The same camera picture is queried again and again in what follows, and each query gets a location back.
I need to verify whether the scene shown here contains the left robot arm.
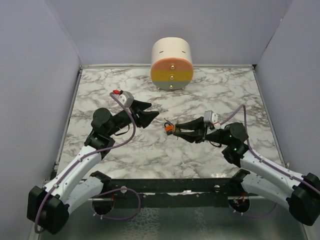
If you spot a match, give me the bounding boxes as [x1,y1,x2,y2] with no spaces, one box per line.
[26,100,160,235]

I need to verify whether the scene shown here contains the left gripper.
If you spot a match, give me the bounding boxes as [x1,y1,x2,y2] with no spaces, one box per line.
[107,99,159,137]

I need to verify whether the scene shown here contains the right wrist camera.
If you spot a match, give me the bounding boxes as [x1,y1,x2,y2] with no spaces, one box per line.
[203,110,221,130]

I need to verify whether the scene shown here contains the round three-drawer storage box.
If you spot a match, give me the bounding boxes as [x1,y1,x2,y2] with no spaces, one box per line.
[150,37,194,91]

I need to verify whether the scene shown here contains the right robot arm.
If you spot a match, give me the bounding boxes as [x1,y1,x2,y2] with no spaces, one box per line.
[173,117,320,226]

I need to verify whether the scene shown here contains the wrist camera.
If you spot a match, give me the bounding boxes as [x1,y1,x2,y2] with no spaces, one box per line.
[119,91,135,108]
[203,110,221,130]

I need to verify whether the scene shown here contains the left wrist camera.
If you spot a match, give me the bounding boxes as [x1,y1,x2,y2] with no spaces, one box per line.
[119,91,135,108]

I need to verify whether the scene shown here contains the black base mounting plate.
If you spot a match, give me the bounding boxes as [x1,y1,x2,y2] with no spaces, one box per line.
[91,171,248,211]

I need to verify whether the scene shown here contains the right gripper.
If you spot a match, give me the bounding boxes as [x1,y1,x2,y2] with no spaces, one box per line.
[174,116,231,146]

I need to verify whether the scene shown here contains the orange black padlock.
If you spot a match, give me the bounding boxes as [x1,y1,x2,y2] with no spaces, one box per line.
[164,118,175,136]

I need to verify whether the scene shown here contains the black-headed keys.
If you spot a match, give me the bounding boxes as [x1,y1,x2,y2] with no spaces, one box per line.
[172,124,182,139]

